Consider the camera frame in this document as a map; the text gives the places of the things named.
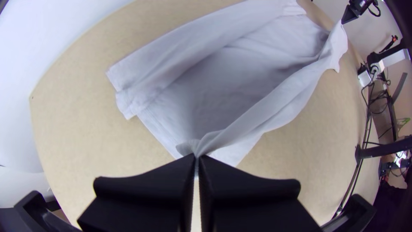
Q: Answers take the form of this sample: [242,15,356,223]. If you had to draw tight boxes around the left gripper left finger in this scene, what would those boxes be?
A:
[77,153,196,232]

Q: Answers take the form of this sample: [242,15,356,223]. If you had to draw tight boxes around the white t-shirt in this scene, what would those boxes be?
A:
[106,0,349,168]

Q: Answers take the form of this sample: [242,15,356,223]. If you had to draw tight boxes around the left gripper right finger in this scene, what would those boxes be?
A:
[198,155,322,232]

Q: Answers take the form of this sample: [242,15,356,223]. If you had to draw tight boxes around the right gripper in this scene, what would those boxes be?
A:
[341,0,376,25]

